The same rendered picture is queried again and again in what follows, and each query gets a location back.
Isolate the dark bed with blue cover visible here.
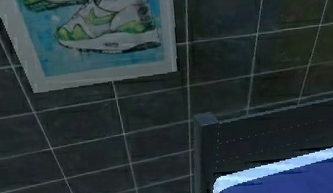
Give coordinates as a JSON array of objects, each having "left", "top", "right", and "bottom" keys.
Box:
[{"left": 187, "top": 94, "right": 333, "bottom": 193}]

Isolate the framed sneaker picture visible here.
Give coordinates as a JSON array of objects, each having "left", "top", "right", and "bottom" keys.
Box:
[{"left": 0, "top": 0, "right": 182, "bottom": 97}]

